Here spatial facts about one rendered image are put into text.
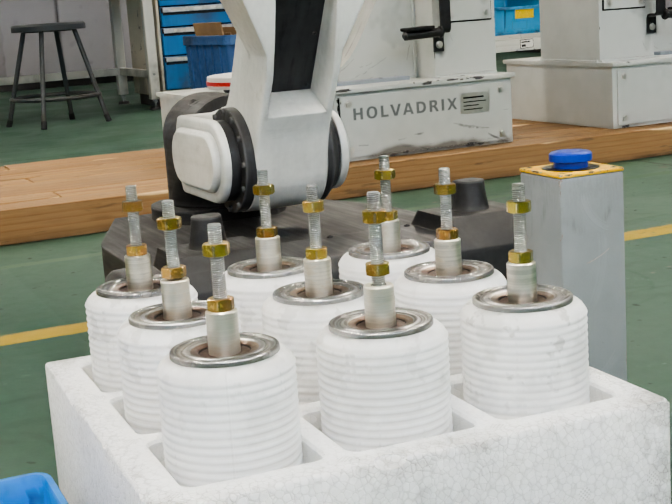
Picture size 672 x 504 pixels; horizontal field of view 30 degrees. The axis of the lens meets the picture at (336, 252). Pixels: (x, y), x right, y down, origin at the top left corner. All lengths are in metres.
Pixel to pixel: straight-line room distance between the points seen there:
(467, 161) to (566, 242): 2.09
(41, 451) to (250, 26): 0.56
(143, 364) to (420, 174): 2.28
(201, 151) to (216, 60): 3.90
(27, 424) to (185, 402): 0.76
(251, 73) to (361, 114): 1.57
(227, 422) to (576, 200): 0.46
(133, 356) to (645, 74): 2.82
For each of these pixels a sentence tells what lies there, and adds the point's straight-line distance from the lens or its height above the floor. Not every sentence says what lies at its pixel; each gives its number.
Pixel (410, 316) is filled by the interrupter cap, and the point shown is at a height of 0.25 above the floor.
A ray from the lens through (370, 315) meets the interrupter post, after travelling 0.89.
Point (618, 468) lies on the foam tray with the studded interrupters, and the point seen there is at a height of 0.14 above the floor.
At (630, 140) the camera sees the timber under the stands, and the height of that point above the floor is 0.05.
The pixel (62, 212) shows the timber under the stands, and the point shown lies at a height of 0.06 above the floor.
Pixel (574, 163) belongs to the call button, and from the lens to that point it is 1.17.
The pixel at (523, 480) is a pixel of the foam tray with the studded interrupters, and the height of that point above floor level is 0.14.
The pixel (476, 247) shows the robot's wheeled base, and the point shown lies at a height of 0.18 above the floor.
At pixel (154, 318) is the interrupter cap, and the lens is 0.97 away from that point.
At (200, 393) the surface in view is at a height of 0.24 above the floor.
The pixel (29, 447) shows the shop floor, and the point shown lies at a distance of 1.50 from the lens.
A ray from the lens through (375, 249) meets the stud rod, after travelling 0.88.
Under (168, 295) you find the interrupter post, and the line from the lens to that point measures 0.95.
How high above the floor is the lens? 0.48
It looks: 11 degrees down
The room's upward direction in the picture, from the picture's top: 4 degrees counter-clockwise
